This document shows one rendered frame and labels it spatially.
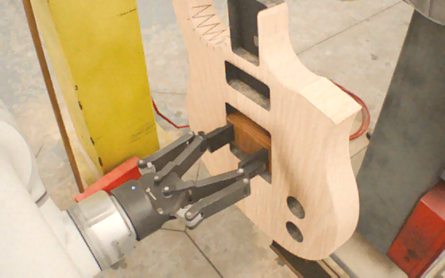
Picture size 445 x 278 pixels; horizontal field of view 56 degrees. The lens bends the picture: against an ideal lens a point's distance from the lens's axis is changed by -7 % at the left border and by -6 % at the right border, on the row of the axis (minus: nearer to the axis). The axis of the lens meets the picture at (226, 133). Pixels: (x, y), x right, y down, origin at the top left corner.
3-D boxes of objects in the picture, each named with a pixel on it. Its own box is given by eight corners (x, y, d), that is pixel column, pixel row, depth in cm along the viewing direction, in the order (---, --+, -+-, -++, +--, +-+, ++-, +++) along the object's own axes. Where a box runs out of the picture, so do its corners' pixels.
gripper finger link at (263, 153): (237, 163, 59) (241, 165, 59) (276, 139, 62) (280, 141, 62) (238, 178, 61) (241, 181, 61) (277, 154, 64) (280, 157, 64)
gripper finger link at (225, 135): (210, 153, 66) (208, 151, 66) (247, 132, 69) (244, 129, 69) (208, 138, 64) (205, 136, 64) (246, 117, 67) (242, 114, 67)
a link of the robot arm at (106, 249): (110, 283, 54) (149, 259, 56) (87, 241, 48) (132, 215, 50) (81, 238, 59) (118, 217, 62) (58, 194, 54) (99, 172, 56)
